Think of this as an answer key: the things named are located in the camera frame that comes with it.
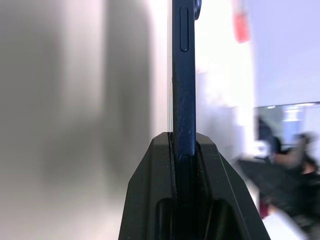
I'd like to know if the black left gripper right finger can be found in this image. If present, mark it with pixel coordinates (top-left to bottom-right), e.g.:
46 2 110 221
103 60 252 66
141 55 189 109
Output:
195 132 272 240

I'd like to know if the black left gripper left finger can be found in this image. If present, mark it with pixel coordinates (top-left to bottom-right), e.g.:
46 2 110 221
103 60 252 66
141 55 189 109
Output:
117 132 179 240

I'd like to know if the dark blue smartphone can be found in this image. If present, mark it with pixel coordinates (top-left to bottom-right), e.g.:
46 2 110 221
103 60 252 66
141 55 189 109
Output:
168 0 204 240

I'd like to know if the black office chair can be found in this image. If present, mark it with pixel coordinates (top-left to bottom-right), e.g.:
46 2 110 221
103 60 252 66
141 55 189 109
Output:
237 117 320 218

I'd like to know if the red wall sign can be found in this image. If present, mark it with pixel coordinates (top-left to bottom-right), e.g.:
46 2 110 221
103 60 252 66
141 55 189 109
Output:
233 0 251 44

